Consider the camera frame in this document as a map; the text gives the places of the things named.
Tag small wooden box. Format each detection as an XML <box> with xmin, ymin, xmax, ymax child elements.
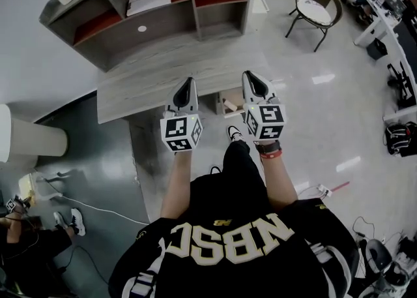
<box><xmin>214</xmin><ymin>89</ymin><xmax>249</xmax><ymax>119</ymax></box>

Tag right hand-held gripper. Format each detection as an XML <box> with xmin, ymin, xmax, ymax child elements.
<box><xmin>242</xmin><ymin>70</ymin><xmax>288</xmax><ymax>142</ymax></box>

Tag white floor cable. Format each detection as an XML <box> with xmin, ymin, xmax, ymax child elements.
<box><xmin>61</xmin><ymin>195</ymin><xmax>150</xmax><ymax>226</ymax></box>

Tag person's left forearm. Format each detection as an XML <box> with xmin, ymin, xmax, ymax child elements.
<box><xmin>158</xmin><ymin>149</ymin><xmax>192</xmax><ymax>220</ymax></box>

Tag long white office desk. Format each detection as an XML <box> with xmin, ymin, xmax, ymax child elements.
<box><xmin>320</xmin><ymin>0</ymin><xmax>417</xmax><ymax>122</ymax></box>

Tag dark round metal chair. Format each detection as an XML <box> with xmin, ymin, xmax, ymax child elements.
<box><xmin>285</xmin><ymin>0</ymin><xmax>344</xmax><ymax>53</ymax></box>

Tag white plastic stool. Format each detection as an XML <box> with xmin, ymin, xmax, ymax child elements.
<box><xmin>17</xmin><ymin>168</ymin><xmax>72</xmax><ymax>203</ymax></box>

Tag small black box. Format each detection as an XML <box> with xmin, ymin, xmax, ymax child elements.
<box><xmin>366</xmin><ymin>38</ymin><xmax>389</xmax><ymax>61</ymax></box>

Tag grey wooden shelf unit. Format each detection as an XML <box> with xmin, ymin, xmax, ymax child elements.
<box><xmin>38</xmin><ymin>0</ymin><xmax>262</xmax><ymax>73</ymax></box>

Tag person's black trousers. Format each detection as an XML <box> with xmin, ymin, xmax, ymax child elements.
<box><xmin>190</xmin><ymin>141</ymin><xmax>272</xmax><ymax>215</ymax></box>

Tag beige cylinder column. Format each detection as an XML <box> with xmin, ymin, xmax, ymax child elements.
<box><xmin>0</xmin><ymin>103</ymin><xmax>70</xmax><ymax>164</ymax></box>

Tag black and white device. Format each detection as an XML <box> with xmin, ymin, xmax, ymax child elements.
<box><xmin>352</xmin><ymin>220</ymin><xmax>417</xmax><ymax>298</ymax></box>

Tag white paper stack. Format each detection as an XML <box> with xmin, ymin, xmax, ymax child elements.
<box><xmin>125</xmin><ymin>0</ymin><xmax>173</xmax><ymax>18</ymax></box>

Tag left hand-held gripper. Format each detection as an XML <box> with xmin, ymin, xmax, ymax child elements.
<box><xmin>159</xmin><ymin>77</ymin><xmax>205</xmax><ymax>153</ymax></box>

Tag person's white shoe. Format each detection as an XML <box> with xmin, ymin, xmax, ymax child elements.
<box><xmin>226</xmin><ymin>125</ymin><xmax>246</xmax><ymax>143</ymax></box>

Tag black bag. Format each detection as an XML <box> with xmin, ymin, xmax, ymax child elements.
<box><xmin>383</xmin><ymin>121</ymin><xmax>417</xmax><ymax>158</ymax></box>

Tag black wristwatch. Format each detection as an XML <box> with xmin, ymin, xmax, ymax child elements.
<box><xmin>254</xmin><ymin>140</ymin><xmax>282</xmax><ymax>155</ymax></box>

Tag person's right forearm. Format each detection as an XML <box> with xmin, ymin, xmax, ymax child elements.
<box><xmin>259</xmin><ymin>152</ymin><xmax>299</xmax><ymax>212</ymax></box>

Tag white chair cushion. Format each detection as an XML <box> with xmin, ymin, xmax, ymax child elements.
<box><xmin>295</xmin><ymin>0</ymin><xmax>334</xmax><ymax>26</ymax></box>

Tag person's black lettered jersey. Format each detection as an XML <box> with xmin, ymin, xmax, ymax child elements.
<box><xmin>108</xmin><ymin>172</ymin><xmax>360</xmax><ymax>298</ymax></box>

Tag white power strip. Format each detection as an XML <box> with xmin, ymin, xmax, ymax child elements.
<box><xmin>317</xmin><ymin>183</ymin><xmax>334</xmax><ymax>198</ymax></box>

